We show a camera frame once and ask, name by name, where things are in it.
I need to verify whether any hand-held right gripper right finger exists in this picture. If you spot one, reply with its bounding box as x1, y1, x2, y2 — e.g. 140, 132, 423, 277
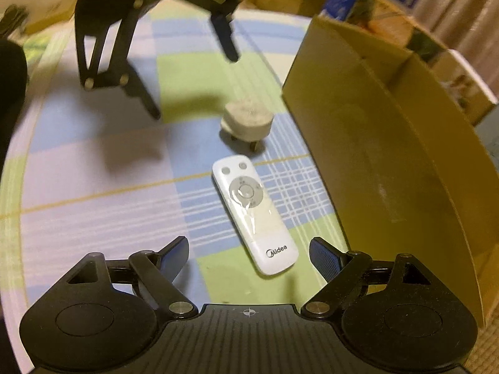
302, 237, 445, 319

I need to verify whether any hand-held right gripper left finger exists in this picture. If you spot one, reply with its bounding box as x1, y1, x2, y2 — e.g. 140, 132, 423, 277
58, 236, 196, 319

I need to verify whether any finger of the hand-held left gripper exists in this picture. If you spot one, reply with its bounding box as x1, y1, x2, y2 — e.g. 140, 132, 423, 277
179, 0, 242, 64
74, 0, 162, 121

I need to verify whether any white remote control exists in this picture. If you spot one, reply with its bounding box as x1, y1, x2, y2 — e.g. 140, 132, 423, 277
211, 155, 300, 277

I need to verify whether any white plug adapter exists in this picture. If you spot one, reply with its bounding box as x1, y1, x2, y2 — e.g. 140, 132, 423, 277
220, 99, 274, 153

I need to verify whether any brown cardboard box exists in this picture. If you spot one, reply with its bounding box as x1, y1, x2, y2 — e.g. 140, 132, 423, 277
281, 16, 499, 328

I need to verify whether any checkered tablecloth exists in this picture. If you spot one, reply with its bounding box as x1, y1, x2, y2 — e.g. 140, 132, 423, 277
0, 8, 351, 374

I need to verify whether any brown printed carton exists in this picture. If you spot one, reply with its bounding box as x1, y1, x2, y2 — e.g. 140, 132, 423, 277
351, 0, 455, 67

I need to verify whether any white photo print carton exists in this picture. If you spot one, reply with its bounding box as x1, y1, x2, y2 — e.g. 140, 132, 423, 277
429, 49, 499, 125

